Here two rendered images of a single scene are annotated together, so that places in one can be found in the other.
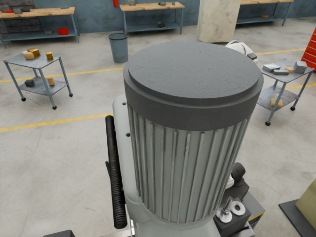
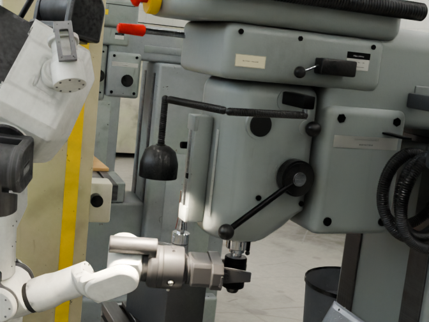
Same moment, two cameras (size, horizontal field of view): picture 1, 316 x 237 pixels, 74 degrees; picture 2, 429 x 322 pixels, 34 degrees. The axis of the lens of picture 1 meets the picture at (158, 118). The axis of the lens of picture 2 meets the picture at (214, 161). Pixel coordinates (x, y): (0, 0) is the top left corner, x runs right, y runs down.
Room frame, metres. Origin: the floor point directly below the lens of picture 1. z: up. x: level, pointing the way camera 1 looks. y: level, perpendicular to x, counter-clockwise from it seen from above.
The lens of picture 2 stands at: (0.82, 1.37, 1.68)
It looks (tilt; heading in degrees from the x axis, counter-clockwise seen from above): 9 degrees down; 261
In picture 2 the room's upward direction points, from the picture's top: 6 degrees clockwise
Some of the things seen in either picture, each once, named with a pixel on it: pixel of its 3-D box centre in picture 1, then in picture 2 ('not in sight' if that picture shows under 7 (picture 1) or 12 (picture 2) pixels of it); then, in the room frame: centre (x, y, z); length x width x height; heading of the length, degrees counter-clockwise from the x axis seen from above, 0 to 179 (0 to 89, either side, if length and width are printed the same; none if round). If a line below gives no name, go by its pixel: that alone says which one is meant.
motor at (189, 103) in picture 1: (183, 141); not in sight; (0.29, -0.05, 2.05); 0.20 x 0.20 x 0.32
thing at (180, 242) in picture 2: (225, 212); (179, 246); (0.60, -0.39, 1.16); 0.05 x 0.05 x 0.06
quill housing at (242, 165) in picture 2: not in sight; (249, 158); (0.53, 0.01, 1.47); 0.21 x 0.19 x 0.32; 104
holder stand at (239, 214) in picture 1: (227, 219); (165, 287); (0.62, -0.43, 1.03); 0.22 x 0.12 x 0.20; 115
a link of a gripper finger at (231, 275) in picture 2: not in sight; (236, 276); (0.53, 0.04, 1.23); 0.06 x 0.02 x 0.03; 179
